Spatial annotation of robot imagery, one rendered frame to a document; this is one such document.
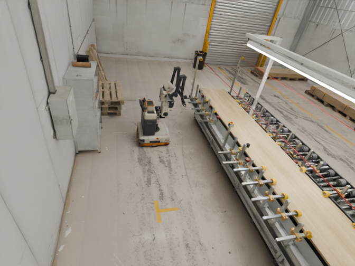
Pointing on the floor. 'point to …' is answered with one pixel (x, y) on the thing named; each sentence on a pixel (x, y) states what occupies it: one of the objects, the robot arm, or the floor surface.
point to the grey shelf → (85, 105)
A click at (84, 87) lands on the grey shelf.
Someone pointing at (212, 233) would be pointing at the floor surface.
